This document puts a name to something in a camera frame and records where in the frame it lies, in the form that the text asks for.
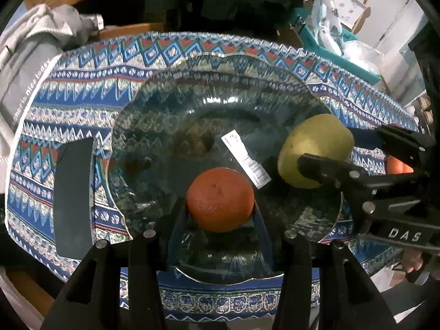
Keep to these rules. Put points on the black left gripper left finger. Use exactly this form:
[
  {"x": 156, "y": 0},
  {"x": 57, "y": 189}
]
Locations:
[{"x": 116, "y": 286}]

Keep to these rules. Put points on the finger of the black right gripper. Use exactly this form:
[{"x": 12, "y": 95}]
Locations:
[
  {"x": 331, "y": 172},
  {"x": 410, "y": 147}
]

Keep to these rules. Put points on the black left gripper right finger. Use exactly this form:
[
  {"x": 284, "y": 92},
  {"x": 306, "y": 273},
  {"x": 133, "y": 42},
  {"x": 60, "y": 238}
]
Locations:
[{"x": 348, "y": 297}]

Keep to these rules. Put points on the yellow-green pear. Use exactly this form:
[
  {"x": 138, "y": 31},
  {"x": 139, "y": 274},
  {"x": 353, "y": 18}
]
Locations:
[{"x": 322, "y": 135}]

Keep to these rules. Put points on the small orange mandarin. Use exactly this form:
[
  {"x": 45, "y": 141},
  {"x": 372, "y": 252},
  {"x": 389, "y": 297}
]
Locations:
[{"x": 220, "y": 200}]

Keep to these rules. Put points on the person's right hand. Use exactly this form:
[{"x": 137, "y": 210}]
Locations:
[{"x": 411, "y": 260}]

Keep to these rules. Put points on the orange mandarin behind gripper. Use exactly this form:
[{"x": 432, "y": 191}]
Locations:
[{"x": 395, "y": 166}]

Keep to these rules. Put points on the clear plastic bag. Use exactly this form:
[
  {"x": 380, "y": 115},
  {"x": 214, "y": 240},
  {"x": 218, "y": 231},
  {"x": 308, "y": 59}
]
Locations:
[{"x": 359, "y": 57}]

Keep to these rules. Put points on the patterned blue tablecloth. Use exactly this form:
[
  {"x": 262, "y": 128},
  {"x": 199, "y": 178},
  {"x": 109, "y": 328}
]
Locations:
[{"x": 81, "y": 94}]

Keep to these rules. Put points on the teal cardboard box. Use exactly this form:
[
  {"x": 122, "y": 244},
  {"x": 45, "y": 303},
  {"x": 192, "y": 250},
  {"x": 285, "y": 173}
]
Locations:
[{"x": 298, "y": 24}]

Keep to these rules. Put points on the black smartphone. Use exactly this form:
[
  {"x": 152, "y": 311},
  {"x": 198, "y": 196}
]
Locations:
[{"x": 73, "y": 198}]

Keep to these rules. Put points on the white printed rice bag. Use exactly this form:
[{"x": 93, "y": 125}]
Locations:
[{"x": 327, "y": 18}]

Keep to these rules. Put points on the dark glass plate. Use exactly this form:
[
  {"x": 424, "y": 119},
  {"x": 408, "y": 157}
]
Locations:
[{"x": 173, "y": 129}]

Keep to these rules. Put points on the black hanging garment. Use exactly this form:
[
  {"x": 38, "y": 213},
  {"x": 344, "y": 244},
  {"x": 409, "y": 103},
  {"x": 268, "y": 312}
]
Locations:
[{"x": 260, "y": 19}]

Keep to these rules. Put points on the grey hoodie garment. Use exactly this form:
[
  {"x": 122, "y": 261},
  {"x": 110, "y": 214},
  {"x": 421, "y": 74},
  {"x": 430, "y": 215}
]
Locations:
[{"x": 27, "y": 48}]

